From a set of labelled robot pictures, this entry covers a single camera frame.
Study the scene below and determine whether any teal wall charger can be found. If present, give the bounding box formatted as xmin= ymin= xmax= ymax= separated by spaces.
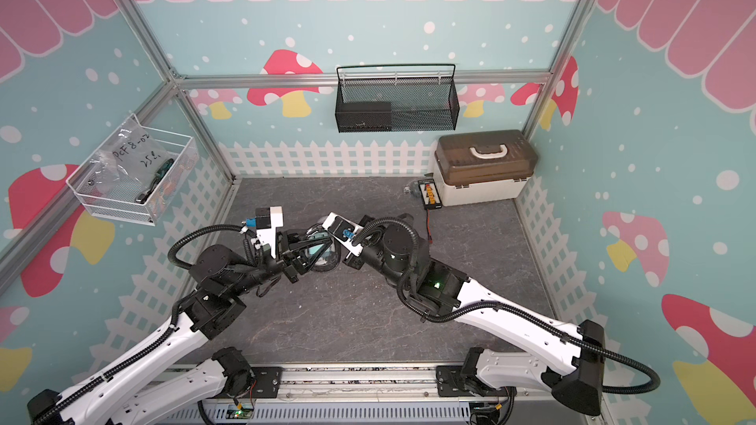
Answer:
xmin=308 ymin=237 xmax=331 ymax=255

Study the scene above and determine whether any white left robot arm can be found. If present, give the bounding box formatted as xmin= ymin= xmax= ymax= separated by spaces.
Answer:
xmin=27 ymin=224 xmax=332 ymax=424

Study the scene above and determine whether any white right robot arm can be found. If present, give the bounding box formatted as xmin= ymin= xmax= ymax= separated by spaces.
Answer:
xmin=328 ymin=218 xmax=608 ymax=416

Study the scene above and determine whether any red black charger lead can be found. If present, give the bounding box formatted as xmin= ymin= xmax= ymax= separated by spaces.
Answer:
xmin=425 ymin=209 xmax=433 ymax=245

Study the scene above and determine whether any black yellow battery charger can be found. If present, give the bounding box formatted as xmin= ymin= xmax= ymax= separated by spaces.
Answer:
xmin=419 ymin=179 xmax=443 ymax=211

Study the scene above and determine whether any black box in basket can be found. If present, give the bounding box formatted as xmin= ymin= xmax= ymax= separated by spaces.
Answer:
xmin=336 ymin=102 xmax=393 ymax=133

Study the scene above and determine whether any green tool in basket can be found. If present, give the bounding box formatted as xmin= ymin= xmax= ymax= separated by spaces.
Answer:
xmin=135 ymin=159 xmax=174 ymax=205

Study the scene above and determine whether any brown lid storage box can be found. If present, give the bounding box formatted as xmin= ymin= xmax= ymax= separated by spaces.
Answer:
xmin=433 ymin=130 xmax=539 ymax=207

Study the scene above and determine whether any clear labelled plastic bag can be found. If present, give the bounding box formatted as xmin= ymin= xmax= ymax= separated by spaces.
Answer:
xmin=87 ymin=116 xmax=173 ymax=203

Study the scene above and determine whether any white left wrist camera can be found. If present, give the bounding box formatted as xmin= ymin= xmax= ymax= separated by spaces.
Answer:
xmin=240 ymin=206 xmax=284 ymax=259

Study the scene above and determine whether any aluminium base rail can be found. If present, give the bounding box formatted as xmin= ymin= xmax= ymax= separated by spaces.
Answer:
xmin=165 ymin=362 xmax=508 ymax=424

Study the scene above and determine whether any white wire wall basket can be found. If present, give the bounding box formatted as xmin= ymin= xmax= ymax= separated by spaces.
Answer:
xmin=66 ymin=114 xmax=199 ymax=226

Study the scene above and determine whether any black wire mesh wall basket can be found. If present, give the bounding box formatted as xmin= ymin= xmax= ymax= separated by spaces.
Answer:
xmin=336 ymin=63 xmax=460 ymax=132

